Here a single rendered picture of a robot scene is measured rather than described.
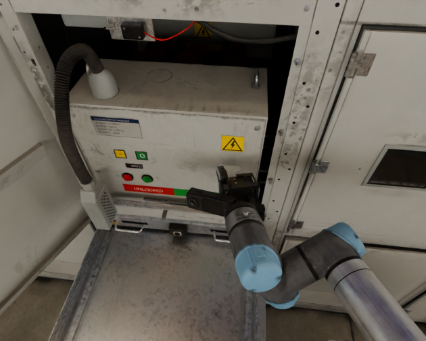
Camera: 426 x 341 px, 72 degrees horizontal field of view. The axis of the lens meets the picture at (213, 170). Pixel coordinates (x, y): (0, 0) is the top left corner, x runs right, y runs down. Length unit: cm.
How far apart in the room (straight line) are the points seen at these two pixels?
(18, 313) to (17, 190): 128
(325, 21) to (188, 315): 85
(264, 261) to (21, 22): 69
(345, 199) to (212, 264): 48
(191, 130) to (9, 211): 57
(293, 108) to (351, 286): 40
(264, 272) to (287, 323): 140
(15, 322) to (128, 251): 118
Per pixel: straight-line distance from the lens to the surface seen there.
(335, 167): 87
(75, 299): 108
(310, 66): 69
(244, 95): 75
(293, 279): 61
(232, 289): 102
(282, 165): 87
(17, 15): 81
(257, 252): 52
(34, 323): 211
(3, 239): 105
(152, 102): 73
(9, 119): 90
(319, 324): 195
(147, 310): 102
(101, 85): 76
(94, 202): 87
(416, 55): 71
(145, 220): 107
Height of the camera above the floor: 180
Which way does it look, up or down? 48 degrees down
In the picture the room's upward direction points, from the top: straight up
